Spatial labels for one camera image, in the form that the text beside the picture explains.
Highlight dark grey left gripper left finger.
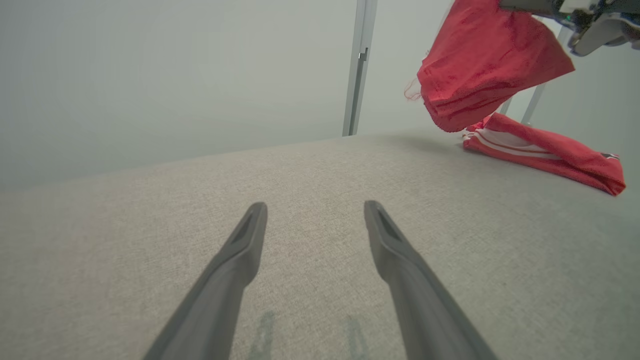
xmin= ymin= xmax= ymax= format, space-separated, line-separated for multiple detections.
xmin=142 ymin=201 xmax=269 ymax=360

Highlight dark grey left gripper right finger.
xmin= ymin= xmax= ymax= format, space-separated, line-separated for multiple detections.
xmin=364 ymin=200 xmax=498 ymax=360

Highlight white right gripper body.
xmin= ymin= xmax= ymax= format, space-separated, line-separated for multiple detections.
xmin=560 ymin=0 xmax=640 ymax=37

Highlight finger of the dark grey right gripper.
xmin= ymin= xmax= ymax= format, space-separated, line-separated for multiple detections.
xmin=499 ymin=0 xmax=566 ymax=16

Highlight red shorts with white stripe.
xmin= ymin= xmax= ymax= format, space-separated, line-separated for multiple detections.
xmin=404 ymin=0 xmax=576 ymax=133

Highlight red shirt with white sleeves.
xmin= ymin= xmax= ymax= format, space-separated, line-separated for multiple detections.
xmin=462 ymin=112 xmax=627 ymax=197

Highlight grey fabric sofa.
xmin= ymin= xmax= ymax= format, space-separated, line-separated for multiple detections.
xmin=0 ymin=127 xmax=640 ymax=360

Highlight grey partition frame post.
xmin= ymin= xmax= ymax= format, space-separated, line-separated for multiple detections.
xmin=350 ymin=0 xmax=378 ymax=137
xmin=342 ymin=0 xmax=368 ymax=137

